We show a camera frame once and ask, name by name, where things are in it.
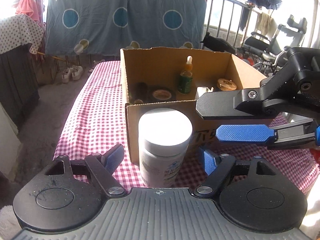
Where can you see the black chair armrest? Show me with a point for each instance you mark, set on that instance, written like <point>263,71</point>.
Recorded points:
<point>217,44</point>

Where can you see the gold lid dark jar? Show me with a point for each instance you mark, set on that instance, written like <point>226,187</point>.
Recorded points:
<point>226,85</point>

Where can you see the dark wooden cabinet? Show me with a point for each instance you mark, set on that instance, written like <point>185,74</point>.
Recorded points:
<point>19,88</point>

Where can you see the wheelchair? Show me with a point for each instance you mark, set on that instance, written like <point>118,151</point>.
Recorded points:
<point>269,55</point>

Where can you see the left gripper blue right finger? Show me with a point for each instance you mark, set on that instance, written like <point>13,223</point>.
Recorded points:
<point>208,160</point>

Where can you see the metal balcony railing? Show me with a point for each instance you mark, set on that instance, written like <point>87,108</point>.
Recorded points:
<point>231,20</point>

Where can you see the green dropper bottle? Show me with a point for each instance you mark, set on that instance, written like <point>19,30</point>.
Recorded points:
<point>186,77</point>

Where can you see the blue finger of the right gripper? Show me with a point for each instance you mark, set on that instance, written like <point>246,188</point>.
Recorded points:
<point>246,134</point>
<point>233,105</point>

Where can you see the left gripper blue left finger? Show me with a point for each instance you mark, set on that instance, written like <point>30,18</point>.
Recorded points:
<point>113,158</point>

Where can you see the white sneaker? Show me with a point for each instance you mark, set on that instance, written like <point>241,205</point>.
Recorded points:
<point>66,75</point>
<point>76,72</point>

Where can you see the white power adapter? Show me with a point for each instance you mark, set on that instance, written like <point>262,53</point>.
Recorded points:
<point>202,90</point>

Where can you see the blue patterned bedsheet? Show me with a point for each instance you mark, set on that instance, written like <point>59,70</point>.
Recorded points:
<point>104,27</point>

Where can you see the brown cardboard box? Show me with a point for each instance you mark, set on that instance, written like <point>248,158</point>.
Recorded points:
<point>169,78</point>

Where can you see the black electrical tape roll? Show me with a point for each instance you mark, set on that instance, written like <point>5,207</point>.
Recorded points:
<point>160,94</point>

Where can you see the white supplement bottle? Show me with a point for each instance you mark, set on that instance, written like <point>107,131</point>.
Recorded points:
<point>163,139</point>

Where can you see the pink hanging garment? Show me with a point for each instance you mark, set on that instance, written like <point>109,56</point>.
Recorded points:
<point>30,8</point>

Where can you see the polka dot white cloth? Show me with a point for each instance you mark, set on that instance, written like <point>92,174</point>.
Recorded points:
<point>20,30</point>

